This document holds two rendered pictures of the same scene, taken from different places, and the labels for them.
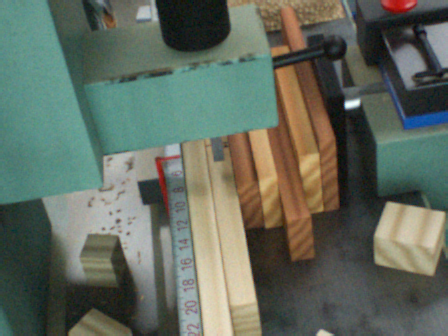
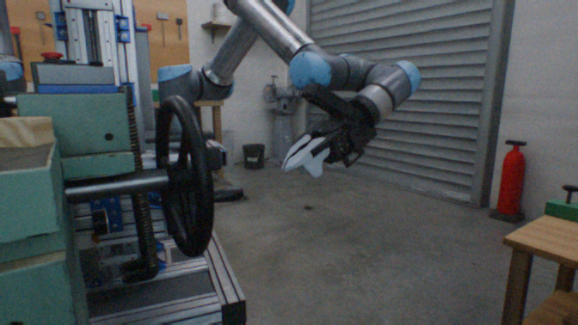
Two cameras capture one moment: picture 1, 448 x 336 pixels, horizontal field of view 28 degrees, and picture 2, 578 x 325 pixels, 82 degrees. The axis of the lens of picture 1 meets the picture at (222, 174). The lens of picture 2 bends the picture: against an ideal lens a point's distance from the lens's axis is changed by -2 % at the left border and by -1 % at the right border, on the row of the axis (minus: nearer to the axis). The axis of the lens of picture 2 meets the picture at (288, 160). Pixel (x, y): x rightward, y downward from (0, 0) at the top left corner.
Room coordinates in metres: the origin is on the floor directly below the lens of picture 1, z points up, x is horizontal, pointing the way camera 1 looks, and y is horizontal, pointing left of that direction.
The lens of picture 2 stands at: (-0.05, -0.18, 0.96)
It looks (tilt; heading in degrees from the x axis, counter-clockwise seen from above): 12 degrees down; 326
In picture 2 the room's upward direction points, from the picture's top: straight up
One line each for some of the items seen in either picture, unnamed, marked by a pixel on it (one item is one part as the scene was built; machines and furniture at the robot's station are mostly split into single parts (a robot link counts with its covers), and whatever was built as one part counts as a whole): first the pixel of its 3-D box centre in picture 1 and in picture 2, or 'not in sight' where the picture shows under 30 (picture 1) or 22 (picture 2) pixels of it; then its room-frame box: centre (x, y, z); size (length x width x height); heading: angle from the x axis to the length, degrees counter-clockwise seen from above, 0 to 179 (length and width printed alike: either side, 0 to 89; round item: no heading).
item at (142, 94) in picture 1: (180, 86); not in sight; (0.55, 0.02, 1.03); 0.14 x 0.07 x 0.09; 90
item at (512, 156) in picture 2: not in sight; (512, 180); (1.04, -2.91, 0.30); 0.19 x 0.18 x 0.60; 93
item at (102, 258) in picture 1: (103, 260); not in sight; (0.58, 0.13, 0.82); 0.03 x 0.03 x 0.04; 73
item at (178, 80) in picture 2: not in sight; (177, 83); (1.15, -0.51, 0.98); 0.13 x 0.12 x 0.14; 100
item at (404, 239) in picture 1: (409, 238); (24, 131); (0.46, -0.13, 0.92); 0.05 x 0.04 x 0.03; 61
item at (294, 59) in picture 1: (304, 52); not in sight; (0.55, -0.08, 1.04); 0.06 x 0.02 x 0.02; 90
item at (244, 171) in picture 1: (235, 126); not in sight; (0.62, -0.02, 0.93); 0.21 x 0.02 x 0.05; 0
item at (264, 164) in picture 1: (251, 113); not in sight; (0.63, -0.04, 0.93); 0.24 x 0.01 x 0.06; 0
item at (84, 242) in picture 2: not in sight; (68, 261); (0.81, -0.14, 0.58); 0.12 x 0.08 x 0.08; 90
